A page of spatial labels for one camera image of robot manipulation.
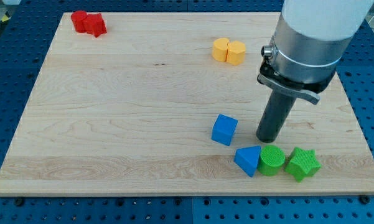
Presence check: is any green star block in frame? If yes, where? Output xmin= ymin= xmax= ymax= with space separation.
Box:
xmin=285 ymin=147 xmax=322 ymax=182

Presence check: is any yellow cylinder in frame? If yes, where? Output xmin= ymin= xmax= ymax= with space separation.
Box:
xmin=212 ymin=37 xmax=230 ymax=62

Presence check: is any green cylinder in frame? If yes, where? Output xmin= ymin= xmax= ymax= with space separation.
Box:
xmin=258 ymin=145 xmax=286 ymax=176

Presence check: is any blue cube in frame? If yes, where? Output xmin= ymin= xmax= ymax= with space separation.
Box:
xmin=211 ymin=114 xmax=238 ymax=146

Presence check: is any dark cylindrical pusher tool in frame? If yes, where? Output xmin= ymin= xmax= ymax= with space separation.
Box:
xmin=256 ymin=91 xmax=296 ymax=143

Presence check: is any red cylinder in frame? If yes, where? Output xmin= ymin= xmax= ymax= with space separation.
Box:
xmin=71 ymin=11 xmax=87 ymax=33

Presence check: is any light wooden board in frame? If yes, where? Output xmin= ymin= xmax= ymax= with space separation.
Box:
xmin=0 ymin=12 xmax=374 ymax=197

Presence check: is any red star block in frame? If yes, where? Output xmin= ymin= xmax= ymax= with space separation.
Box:
xmin=82 ymin=13 xmax=107 ymax=37

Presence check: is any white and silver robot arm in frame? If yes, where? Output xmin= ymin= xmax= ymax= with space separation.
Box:
xmin=258 ymin=0 xmax=374 ymax=105

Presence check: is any yellow hexagonal block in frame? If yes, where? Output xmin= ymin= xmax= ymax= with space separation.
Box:
xmin=226 ymin=41 xmax=246 ymax=65

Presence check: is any blue triangular prism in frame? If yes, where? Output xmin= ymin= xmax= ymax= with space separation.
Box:
xmin=234 ymin=146 xmax=261 ymax=177

